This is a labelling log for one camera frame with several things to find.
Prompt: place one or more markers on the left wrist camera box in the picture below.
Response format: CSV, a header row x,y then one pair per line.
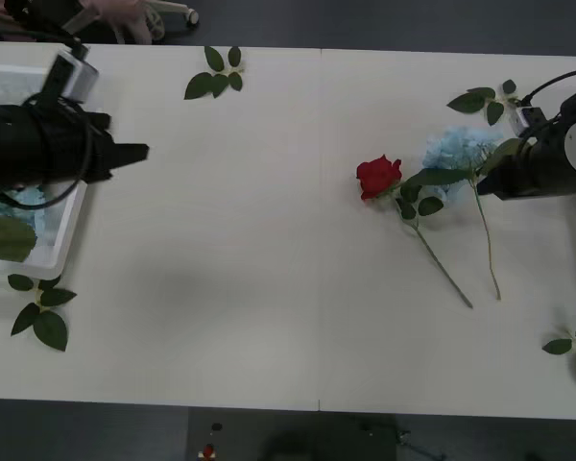
x,y
74,77

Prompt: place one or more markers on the person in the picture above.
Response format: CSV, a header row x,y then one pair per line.
x,y
120,16

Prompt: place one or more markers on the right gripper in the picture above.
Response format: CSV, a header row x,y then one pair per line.
x,y
518,180

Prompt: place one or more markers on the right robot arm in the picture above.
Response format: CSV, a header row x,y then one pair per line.
x,y
566,153

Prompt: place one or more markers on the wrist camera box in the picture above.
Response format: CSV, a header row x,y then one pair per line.
x,y
74,77
528,119

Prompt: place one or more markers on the white chair base with wheels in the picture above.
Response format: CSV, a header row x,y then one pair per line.
x,y
170,14

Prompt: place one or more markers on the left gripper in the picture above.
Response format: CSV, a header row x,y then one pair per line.
x,y
77,149

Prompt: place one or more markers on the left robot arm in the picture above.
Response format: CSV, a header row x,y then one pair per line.
x,y
9,139

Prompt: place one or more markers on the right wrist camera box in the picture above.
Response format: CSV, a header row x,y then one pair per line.
x,y
528,119

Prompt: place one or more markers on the red rose with green stem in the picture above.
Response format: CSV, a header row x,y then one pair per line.
x,y
376,175

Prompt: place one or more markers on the shallow white box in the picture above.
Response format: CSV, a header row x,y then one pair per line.
x,y
64,245

